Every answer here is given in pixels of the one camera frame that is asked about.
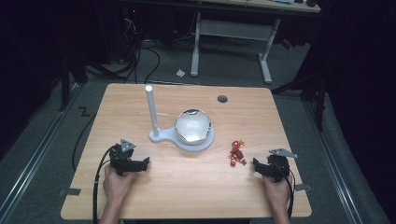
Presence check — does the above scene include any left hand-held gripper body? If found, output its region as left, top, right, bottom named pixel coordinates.
left=108, top=138, right=140, bottom=177

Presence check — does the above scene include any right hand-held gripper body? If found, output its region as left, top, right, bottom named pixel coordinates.
left=263, top=147, right=299, bottom=183

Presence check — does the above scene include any person's right hand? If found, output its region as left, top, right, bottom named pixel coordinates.
left=262, top=174, right=294, bottom=213

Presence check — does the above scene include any person's left hand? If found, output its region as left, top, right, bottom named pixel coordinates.
left=102, top=163, right=136, bottom=203

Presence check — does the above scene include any shiny white bowl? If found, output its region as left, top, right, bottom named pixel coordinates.
left=174, top=108, right=213, bottom=147

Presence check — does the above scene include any black metal stand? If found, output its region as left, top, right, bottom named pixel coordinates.
left=271, top=71, right=328, bottom=133
left=57, top=54, right=125, bottom=113

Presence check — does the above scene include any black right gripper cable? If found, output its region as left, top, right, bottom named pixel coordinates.
left=274, top=161, right=296, bottom=220

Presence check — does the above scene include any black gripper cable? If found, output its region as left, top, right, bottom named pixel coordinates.
left=92, top=147, right=114, bottom=224
left=274, top=161, right=296, bottom=220

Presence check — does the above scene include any white stand with post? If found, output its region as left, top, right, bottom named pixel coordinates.
left=145, top=84, right=216, bottom=153

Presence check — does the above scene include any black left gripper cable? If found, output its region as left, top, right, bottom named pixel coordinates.
left=92, top=147, right=114, bottom=224

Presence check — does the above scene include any black floor cable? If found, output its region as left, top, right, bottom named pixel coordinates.
left=71, top=113, right=98, bottom=173

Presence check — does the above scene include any metal floor rail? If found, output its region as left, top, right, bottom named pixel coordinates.
left=0, top=82, right=82, bottom=217
left=302, top=100, right=364, bottom=224

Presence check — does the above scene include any bundle of black cables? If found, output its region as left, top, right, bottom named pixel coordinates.
left=108, top=12, right=162, bottom=85

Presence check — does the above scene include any white frame wooden desk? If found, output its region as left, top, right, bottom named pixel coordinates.
left=124, top=0, right=321, bottom=86

